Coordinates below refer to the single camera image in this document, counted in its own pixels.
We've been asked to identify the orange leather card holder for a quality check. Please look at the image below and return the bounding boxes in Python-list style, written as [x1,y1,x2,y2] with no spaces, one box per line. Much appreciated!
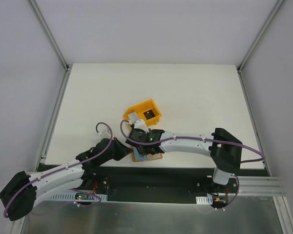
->
[131,147,163,162]

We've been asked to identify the yellow plastic bin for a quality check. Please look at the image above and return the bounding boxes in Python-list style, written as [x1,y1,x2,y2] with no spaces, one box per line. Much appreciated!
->
[123,99,162,126]

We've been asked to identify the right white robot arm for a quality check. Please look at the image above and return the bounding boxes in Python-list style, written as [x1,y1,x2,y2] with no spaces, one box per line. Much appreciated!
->
[126,128,242,193]

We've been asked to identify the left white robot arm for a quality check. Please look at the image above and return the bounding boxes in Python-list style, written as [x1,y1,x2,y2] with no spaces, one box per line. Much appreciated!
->
[0,138,132,221]

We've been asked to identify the grey credit card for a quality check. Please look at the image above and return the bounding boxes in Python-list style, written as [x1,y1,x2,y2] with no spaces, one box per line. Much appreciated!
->
[127,112,140,122]

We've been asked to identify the black credit card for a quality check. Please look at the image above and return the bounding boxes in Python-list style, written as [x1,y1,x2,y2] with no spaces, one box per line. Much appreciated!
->
[144,110,155,120]

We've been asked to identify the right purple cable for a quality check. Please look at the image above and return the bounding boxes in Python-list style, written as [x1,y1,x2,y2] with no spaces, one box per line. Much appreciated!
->
[119,119,266,215]

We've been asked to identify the purple cable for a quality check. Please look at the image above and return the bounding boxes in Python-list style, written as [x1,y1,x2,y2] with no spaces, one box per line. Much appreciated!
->
[2,121,113,218]
[119,119,266,215]

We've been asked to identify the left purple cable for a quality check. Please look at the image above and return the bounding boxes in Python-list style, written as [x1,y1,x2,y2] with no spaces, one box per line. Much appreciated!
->
[2,121,113,218]

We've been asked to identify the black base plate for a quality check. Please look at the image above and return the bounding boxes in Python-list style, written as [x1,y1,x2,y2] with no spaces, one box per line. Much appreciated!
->
[65,165,240,202]

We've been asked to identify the left white cable duct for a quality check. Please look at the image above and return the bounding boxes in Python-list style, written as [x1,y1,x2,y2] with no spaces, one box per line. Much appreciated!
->
[47,192,107,202]

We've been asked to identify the white cable duct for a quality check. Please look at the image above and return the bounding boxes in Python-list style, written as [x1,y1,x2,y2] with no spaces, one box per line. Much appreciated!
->
[196,196,213,205]
[47,192,107,202]

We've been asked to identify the right white cable duct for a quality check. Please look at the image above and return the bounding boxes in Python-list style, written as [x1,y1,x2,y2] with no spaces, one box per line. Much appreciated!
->
[196,196,213,205]

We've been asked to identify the left aluminium frame post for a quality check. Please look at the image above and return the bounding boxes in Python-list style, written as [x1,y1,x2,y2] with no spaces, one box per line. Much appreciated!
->
[28,0,73,71]

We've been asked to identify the aluminium frame post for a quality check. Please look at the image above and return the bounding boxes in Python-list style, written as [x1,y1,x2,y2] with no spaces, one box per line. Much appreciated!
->
[236,0,288,73]
[28,0,73,71]

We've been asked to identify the right aluminium rail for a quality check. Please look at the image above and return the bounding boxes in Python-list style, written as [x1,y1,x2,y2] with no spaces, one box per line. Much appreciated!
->
[238,176,285,197]

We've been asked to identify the right aluminium frame post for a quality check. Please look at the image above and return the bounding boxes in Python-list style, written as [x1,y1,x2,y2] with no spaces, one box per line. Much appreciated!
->
[236,0,288,73]

